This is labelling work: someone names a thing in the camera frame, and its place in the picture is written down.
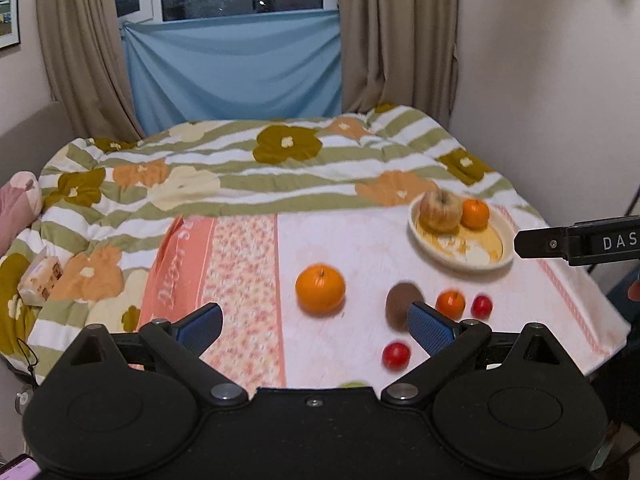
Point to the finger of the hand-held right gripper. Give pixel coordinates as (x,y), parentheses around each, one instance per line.
(540,243)

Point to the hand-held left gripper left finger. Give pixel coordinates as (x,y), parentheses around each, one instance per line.
(202,327)

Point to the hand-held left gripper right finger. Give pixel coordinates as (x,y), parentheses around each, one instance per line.
(427,330)

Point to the small mandarin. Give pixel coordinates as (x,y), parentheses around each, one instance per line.
(475,213)
(450,304)

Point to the red cherry tomato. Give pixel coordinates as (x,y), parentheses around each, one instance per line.
(482,306)
(396,355)

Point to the yellow white bowl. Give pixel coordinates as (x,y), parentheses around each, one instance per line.
(480,256)

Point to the person's right hand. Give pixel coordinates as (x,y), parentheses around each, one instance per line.
(634,291)

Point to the brown kiwi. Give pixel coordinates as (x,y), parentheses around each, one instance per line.
(400,305)

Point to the pale red apple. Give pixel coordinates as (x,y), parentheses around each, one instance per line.
(440,210)

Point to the large orange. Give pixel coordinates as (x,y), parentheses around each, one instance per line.
(320,289)

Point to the white and pink floral towel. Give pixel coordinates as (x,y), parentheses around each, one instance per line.
(350,240)

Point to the tissue pack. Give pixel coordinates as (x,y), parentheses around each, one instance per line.
(40,280)

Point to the green striped flower blanket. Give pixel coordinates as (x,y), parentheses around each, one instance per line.
(300,170)

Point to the pink plush toy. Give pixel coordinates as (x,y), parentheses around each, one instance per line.
(17,205)

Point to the beige curtain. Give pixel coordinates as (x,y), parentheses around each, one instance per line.
(85,45)
(395,35)

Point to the light blue cloth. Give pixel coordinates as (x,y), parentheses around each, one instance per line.
(235,70)

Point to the beige padded headboard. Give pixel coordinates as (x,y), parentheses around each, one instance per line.
(30,130)

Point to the framed wall picture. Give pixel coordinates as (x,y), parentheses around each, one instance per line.
(7,10)

